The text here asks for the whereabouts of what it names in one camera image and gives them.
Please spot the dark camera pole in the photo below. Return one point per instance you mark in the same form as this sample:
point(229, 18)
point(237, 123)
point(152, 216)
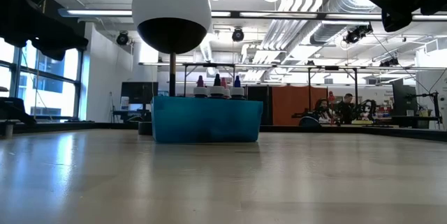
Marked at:
point(172, 77)

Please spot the person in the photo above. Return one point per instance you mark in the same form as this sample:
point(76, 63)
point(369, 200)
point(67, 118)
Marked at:
point(323, 112)
point(345, 110)

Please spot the black computer monitor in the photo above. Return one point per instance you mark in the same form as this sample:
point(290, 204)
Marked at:
point(139, 92)

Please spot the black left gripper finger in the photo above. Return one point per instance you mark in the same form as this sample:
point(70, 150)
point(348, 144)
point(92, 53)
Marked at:
point(45, 30)
point(52, 53)

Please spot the tall bottle with black tip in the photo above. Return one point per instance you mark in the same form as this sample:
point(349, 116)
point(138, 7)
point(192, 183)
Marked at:
point(217, 91)

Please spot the black office chair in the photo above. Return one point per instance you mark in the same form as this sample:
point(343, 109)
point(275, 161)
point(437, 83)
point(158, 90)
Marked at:
point(309, 122)

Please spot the tall bottle with purple tip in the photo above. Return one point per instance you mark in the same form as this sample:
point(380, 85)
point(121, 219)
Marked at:
point(200, 92)

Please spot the orange partition wall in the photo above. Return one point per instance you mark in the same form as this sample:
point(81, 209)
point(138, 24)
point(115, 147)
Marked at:
point(293, 105)

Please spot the long ceiling strip light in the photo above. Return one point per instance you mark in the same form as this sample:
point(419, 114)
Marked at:
point(244, 14)

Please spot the white and black dome camera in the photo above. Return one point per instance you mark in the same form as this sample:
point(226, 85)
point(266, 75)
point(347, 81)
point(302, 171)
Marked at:
point(171, 0)

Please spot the small red object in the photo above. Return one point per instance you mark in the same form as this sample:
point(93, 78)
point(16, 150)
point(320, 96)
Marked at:
point(331, 96)

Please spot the black round base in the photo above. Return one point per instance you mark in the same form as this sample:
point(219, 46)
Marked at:
point(145, 128)

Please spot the dark standing screen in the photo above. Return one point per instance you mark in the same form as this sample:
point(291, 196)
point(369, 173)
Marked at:
point(401, 95)

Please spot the blue plastic bin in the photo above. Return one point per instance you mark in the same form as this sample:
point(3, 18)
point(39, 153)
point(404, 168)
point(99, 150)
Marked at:
point(209, 123)

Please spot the black partition panel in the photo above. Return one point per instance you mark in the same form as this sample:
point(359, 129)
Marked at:
point(259, 93)

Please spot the dark window frame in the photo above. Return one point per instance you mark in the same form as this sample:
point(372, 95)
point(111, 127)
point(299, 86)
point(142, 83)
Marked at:
point(15, 74)

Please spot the black ceiling spotlight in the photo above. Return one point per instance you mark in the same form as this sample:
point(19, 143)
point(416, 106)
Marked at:
point(356, 35)
point(389, 62)
point(123, 38)
point(237, 35)

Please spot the black metal gantry frame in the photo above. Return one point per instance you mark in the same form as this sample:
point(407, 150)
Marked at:
point(209, 65)

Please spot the tall bottle with blue tip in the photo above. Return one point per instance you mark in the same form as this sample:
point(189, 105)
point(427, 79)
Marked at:
point(237, 92)

